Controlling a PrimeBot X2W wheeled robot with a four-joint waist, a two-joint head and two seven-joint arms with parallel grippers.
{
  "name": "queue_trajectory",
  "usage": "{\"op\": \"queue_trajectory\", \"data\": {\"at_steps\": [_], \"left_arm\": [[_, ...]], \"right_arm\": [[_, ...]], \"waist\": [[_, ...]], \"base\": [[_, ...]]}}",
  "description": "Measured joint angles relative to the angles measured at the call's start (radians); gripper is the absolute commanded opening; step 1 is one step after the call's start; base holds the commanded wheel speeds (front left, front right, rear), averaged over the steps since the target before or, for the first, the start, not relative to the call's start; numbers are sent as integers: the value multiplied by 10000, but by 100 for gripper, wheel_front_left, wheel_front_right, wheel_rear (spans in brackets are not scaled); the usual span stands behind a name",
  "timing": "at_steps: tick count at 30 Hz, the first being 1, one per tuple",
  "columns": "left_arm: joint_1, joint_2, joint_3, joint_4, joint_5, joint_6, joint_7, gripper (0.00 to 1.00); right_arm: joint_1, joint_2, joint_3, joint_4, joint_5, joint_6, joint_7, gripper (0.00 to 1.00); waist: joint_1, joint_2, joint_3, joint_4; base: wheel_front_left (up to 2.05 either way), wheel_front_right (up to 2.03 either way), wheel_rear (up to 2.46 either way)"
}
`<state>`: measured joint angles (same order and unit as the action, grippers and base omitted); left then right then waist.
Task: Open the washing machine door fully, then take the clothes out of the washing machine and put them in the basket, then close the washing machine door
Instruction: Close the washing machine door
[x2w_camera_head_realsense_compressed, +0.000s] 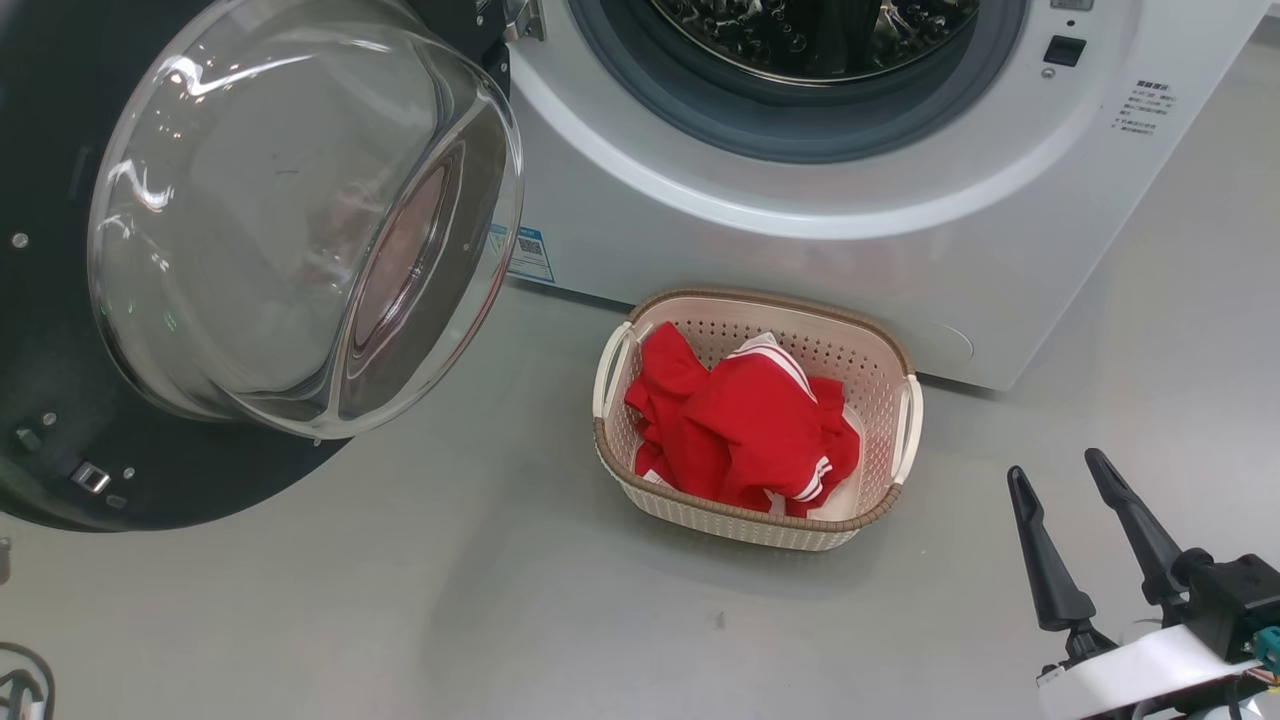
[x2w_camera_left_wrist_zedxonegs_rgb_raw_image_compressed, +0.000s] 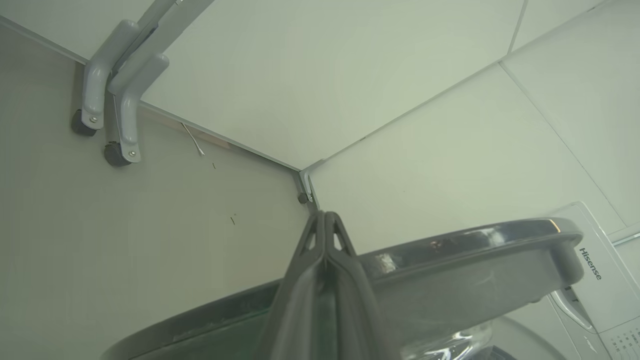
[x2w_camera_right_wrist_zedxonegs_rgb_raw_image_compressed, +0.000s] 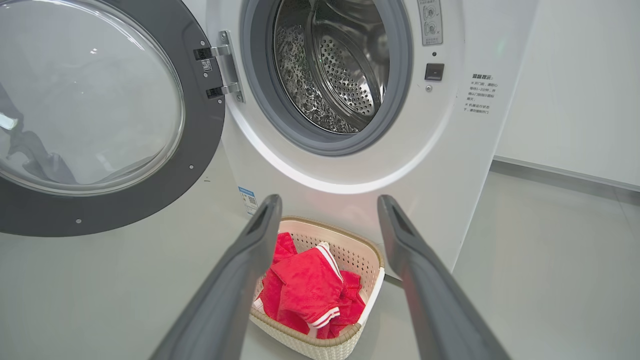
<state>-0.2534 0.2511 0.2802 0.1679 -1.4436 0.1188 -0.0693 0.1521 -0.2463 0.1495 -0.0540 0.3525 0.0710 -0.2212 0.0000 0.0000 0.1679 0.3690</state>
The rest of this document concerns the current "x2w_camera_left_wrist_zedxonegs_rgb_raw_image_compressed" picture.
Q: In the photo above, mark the grey stand with black casters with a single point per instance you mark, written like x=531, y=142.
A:
x=130, y=100

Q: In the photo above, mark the small grey corner bracket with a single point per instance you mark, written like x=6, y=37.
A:
x=304, y=197

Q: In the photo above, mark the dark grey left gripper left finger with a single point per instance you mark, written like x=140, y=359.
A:
x=295, y=310

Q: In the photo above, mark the white front-load washing machine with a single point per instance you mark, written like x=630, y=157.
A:
x=595, y=280

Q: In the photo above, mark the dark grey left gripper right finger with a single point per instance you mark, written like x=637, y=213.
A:
x=357, y=315

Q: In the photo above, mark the dark grey round washer door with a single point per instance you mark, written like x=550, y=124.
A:
x=450, y=280

